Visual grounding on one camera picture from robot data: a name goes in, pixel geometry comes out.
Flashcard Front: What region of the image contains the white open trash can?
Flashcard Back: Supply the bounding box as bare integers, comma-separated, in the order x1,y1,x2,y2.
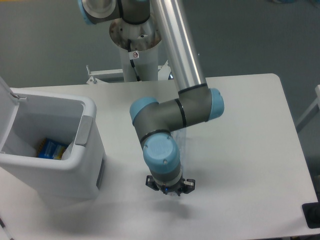
0,80,105,199

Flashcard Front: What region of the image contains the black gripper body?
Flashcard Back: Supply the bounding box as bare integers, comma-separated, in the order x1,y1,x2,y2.
155,177,185,196

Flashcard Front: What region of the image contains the blue yellow package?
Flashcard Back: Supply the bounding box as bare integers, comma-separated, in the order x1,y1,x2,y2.
37,138,68,160

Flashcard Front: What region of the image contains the white pedestal base frame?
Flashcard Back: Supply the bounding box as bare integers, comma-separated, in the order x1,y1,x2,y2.
86,60,174,85

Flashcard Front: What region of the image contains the white frame at right edge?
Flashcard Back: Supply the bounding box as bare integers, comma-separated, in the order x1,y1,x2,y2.
295,84,320,133

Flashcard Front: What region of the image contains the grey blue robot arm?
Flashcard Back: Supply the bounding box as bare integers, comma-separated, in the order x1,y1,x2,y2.
78,0,225,195

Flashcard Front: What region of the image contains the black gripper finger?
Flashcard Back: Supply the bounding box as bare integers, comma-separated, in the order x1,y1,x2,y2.
178,178,196,196
145,175,160,191

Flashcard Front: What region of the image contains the white paper wrapper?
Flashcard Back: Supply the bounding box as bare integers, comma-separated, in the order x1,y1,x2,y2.
61,141,74,161

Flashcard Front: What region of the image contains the black cable on pedestal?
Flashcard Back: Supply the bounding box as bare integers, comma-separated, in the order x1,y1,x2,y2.
127,38,141,82

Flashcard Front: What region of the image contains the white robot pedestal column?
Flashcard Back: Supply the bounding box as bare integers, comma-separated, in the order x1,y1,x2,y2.
109,14,162,82

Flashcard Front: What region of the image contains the clear plastic bottle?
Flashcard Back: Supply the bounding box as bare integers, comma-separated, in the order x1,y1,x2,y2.
166,128,187,197

